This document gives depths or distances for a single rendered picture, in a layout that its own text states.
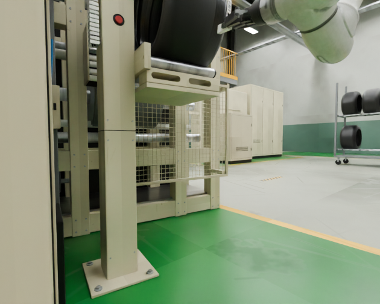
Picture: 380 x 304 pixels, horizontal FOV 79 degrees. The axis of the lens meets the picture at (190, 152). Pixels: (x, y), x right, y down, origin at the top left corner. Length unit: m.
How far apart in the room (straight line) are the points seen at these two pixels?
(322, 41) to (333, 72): 12.01
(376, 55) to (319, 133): 3.66
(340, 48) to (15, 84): 0.77
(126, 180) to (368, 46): 12.21
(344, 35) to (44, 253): 0.81
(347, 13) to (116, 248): 1.11
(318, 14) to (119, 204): 0.91
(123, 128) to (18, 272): 0.80
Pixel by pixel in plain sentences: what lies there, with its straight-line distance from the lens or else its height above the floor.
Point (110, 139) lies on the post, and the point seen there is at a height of 0.58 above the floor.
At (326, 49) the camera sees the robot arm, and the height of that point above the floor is 0.84.
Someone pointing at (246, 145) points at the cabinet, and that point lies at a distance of 6.11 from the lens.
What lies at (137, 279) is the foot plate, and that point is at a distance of 1.10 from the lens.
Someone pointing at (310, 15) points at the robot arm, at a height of 0.90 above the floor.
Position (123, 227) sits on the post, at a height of 0.22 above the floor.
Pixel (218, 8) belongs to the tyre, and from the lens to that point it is 1.11.
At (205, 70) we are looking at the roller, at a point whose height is 0.90.
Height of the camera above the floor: 0.58
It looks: 3 degrees down
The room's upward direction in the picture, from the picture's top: straight up
